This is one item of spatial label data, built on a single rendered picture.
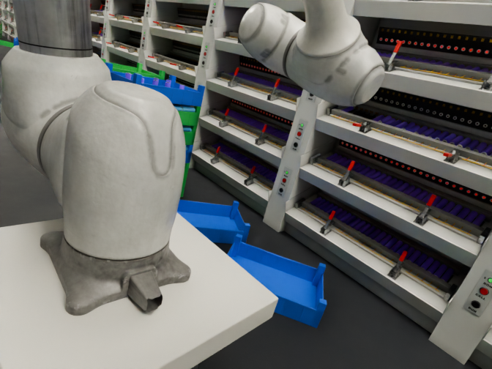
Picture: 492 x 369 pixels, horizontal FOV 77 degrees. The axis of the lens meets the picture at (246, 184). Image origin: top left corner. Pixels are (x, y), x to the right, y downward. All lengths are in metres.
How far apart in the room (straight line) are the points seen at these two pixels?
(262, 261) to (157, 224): 0.66
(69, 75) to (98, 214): 0.22
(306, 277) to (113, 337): 0.73
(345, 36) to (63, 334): 0.56
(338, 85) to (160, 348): 0.46
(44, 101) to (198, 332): 0.39
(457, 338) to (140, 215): 0.92
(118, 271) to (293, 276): 0.70
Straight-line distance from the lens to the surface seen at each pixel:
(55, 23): 0.56
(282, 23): 0.65
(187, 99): 1.23
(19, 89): 0.57
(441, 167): 1.01
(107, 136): 0.40
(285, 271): 1.07
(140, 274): 0.48
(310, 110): 1.19
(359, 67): 0.54
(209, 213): 1.27
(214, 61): 1.68
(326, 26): 0.54
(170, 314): 0.48
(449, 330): 1.10
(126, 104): 0.41
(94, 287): 0.48
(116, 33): 2.94
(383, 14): 1.16
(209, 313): 0.49
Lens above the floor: 0.57
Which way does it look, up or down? 19 degrees down
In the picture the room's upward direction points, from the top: 15 degrees clockwise
